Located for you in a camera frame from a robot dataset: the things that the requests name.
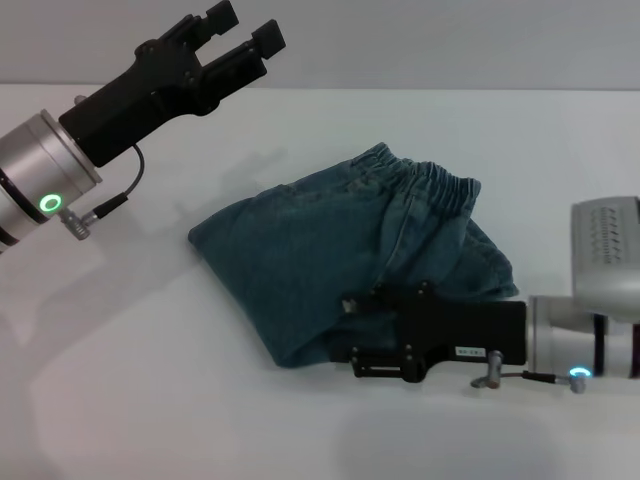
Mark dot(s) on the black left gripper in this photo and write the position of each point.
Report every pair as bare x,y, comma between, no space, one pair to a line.
130,110

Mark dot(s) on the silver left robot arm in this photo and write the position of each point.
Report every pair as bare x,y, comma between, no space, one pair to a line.
35,170

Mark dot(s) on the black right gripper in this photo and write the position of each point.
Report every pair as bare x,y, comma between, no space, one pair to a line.
465,330

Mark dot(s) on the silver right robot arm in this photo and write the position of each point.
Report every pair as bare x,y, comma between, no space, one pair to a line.
565,335

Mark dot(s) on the blue denim shorts with print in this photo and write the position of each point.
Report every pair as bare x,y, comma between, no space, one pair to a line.
325,250

